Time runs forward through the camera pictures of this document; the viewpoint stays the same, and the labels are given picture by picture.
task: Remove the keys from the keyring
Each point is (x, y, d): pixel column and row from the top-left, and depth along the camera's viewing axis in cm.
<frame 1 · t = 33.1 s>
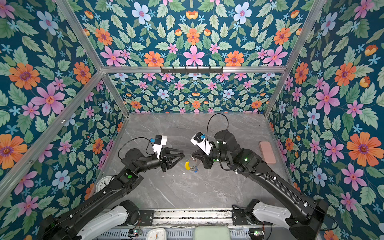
left hand: (182, 154, 60), fingers open
right hand: (193, 152, 64), fingers closed
pink eraser case: (269, 149, 99), point 2 cm above the table

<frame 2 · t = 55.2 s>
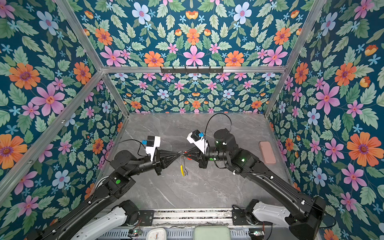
left hand: (178, 155, 55), fingers closed
right hand: (185, 151, 61), fingers closed
the named things where they were.

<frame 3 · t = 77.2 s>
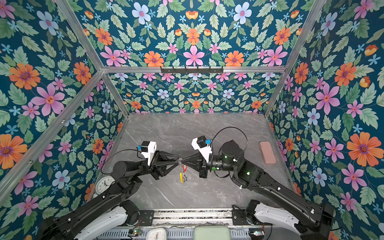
left hand: (175, 163, 52), fingers open
right hand: (183, 160, 55), fingers closed
the named things where they were.

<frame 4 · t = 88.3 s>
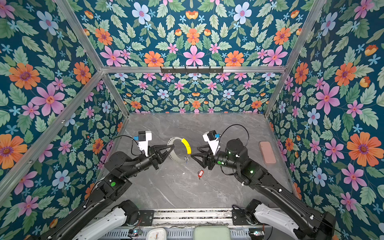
left hand: (172, 146, 55), fingers closed
right hand: (194, 151, 62), fingers open
red key tag: (201, 174, 90), on the table
the other named things where they were.

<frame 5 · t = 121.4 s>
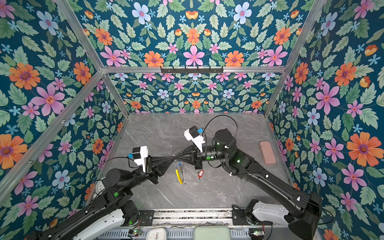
left hand: (171, 159, 52), fingers closed
right hand: (176, 156, 54), fingers closed
the named things where they were.

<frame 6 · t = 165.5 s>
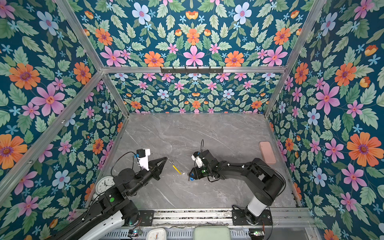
left hand: (167, 157, 66), fingers closed
right hand: (190, 173, 86), fingers open
